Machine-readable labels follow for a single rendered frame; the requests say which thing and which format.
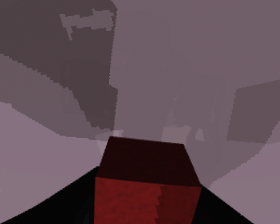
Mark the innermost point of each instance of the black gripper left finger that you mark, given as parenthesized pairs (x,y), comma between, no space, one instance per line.
(72,205)

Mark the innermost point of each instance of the red block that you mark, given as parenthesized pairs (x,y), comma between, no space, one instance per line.
(145,182)

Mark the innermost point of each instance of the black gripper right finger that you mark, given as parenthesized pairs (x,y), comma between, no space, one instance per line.
(211,210)

